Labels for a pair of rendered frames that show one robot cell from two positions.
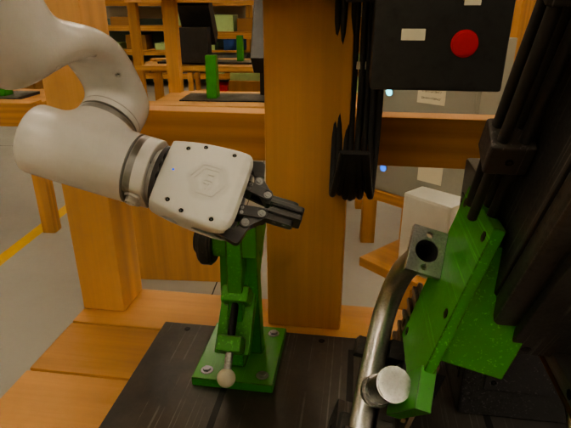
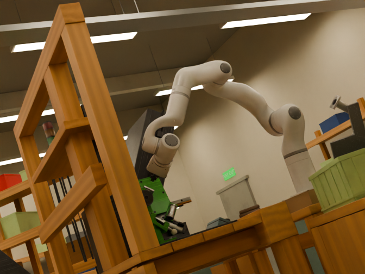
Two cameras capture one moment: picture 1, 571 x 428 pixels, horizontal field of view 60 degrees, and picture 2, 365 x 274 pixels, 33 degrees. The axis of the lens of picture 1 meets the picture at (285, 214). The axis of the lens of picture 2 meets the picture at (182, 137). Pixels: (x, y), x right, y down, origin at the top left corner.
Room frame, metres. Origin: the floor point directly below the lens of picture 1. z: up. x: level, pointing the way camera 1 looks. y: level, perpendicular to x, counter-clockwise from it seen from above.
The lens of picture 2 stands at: (2.05, 2.46, 0.74)
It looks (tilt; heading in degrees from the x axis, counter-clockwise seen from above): 12 degrees up; 235
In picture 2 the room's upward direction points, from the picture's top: 20 degrees counter-clockwise
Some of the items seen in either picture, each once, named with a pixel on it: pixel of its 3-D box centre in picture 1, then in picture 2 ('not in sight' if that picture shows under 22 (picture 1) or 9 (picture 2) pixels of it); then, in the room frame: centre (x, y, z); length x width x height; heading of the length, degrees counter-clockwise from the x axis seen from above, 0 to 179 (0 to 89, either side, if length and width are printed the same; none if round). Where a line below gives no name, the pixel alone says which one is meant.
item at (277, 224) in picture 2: not in sight; (206, 251); (0.23, -0.24, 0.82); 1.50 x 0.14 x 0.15; 82
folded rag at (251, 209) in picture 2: not in sight; (249, 211); (0.32, 0.32, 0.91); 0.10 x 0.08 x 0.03; 140
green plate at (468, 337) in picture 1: (475, 294); (153, 196); (0.45, -0.20, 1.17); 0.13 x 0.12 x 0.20; 82
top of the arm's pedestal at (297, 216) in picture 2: not in sight; (316, 209); (-0.04, 0.35, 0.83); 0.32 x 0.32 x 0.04; 83
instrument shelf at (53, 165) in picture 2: not in sight; (70, 151); (0.76, -0.32, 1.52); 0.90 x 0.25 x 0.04; 82
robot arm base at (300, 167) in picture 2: not in sight; (302, 173); (-0.04, 0.36, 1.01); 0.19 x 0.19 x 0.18
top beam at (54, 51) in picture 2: not in sight; (42, 86); (0.80, -0.33, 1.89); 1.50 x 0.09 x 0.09; 82
